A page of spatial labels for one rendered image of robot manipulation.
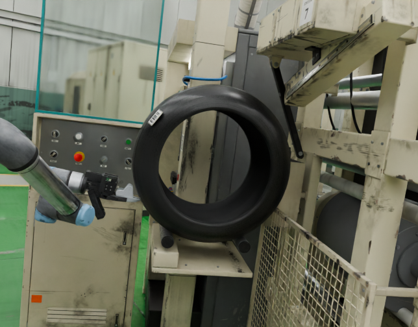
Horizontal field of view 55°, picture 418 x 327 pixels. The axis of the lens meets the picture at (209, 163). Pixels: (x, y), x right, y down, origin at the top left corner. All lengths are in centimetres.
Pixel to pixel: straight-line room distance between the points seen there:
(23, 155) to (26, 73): 918
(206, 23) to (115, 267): 126
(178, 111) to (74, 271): 113
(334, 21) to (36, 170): 94
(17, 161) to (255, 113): 76
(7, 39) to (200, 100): 914
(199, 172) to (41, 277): 97
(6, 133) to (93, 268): 115
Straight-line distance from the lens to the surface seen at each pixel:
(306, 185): 187
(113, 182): 146
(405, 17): 123
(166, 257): 145
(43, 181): 126
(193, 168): 175
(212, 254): 166
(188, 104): 136
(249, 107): 139
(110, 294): 221
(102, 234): 209
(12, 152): 117
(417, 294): 120
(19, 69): 1032
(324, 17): 124
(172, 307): 195
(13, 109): 1024
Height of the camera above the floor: 136
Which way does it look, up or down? 7 degrees down
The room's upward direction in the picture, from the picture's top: 7 degrees clockwise
